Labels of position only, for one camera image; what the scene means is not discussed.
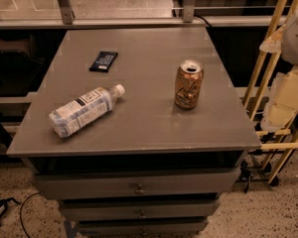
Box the orange soda can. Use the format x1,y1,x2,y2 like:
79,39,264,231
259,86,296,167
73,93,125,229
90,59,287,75
175,59,204,109

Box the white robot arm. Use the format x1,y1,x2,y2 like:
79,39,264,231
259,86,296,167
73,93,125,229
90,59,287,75
259,9,298,133

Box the dark blue rxbar wrapper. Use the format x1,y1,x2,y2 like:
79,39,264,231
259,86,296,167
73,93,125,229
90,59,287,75
89,52,118,72

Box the grey drawer cabinet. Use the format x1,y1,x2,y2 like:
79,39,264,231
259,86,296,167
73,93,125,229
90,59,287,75
6,27,262,238

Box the top grey drawer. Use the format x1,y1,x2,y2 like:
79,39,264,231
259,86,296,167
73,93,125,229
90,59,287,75
33,168,240,199

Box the grey drawer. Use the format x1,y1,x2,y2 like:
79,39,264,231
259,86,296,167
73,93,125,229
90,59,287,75
77,219,208,237
33,168,240,199
61,199,220,221

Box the clear plastic water bottle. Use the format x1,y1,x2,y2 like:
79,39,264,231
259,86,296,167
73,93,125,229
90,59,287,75
49,84,125,138

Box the middle grey drawer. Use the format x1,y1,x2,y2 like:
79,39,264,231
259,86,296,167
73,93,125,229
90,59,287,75
61,199,220,221

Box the bottom grey drawer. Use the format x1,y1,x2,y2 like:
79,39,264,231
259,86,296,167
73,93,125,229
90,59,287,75
77,219,208,237

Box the wooden ladder rack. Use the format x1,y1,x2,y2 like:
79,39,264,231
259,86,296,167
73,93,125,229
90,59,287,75
242,0,298,186

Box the metal window frame rail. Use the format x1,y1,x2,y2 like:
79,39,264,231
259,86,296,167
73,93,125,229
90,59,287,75
0,0,277,30

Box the black cable on floor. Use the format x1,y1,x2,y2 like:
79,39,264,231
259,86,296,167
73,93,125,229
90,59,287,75
19,191,42,238

